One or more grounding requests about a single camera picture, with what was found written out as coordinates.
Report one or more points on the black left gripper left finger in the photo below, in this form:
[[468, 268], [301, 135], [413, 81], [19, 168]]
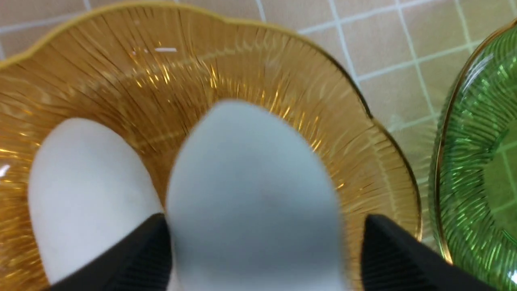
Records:
[[142, 261]]

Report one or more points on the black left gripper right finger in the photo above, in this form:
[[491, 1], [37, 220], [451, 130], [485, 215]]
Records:
[[393, 260]]

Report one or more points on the white radish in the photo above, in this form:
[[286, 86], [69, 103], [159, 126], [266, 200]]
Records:
[[87, 190], [252, 208]]

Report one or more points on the green ribbed glass plate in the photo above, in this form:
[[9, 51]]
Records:
[[476, 115]]

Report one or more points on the amber ribbed glass plate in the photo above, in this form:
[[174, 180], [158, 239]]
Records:
[[150, 70]]

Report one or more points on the beige checkered tablecloth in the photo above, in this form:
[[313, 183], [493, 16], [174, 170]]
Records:
[[403, 55]]

